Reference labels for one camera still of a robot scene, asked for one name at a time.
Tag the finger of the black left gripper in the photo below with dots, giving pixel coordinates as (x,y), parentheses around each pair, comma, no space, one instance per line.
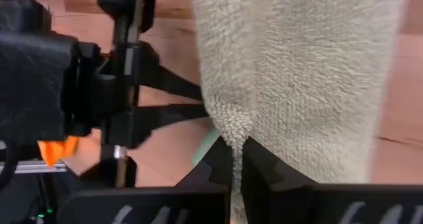
(165,80)
(148,118)

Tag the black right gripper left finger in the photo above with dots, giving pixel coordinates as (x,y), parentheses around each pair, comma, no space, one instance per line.
(148,207)

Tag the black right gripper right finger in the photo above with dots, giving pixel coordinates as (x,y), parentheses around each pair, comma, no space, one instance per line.
(330,204)

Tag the orange microfiber towel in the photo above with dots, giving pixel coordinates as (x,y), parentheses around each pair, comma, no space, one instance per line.
(56,149)

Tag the green microfiber towel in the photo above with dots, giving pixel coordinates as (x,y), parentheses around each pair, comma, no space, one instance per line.
(297,68)

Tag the silver metal bracket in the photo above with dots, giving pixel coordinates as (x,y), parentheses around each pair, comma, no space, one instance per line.
(33,167)

